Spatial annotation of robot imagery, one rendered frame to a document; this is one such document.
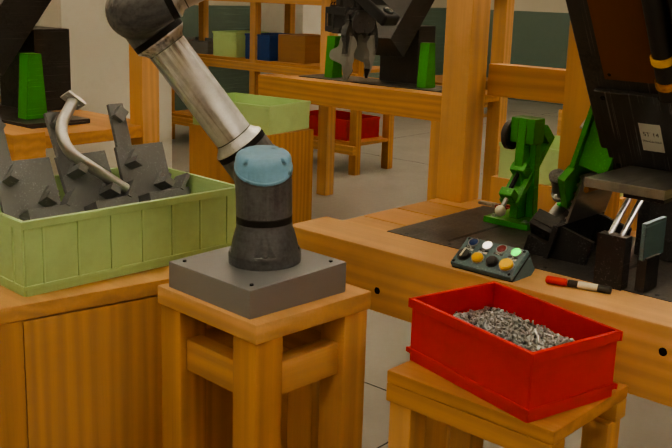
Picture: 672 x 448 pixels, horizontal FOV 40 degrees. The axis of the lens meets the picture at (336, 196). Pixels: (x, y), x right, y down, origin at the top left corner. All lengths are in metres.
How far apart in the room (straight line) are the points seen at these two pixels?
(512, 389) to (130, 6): 0.99
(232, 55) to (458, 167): 5.94
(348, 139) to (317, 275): 5.77
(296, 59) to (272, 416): 6.28
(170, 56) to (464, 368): 0.87
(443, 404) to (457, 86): 1.23
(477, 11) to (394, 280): 0.89
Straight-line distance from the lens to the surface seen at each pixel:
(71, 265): 2.20
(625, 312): 1.82
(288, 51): 8.04
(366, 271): 2.15
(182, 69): 1.97
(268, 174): 1.86
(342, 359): 1.98
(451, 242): 2.20
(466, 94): 2.65
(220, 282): 1.84
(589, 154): 2.06
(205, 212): 2.38
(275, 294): 1.82
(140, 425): 2.34
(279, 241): 1.89
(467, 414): 1.63
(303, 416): 2.43
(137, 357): 2.27
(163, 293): 1.99
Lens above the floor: 1.47
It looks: 12 degrees down
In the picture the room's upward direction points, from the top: 2 degrees clockwise
